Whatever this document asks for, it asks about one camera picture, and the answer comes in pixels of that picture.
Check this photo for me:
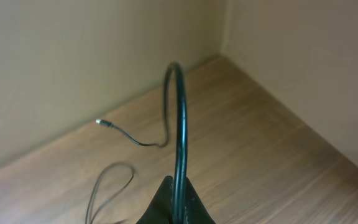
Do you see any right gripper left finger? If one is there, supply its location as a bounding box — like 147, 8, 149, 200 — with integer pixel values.
136, 175, 173, 224

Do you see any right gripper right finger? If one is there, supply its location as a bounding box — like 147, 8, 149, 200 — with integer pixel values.
184, 178, 215, 224

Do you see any black cable bundle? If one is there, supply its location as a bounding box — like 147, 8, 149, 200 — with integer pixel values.
95, 62, 188, 224

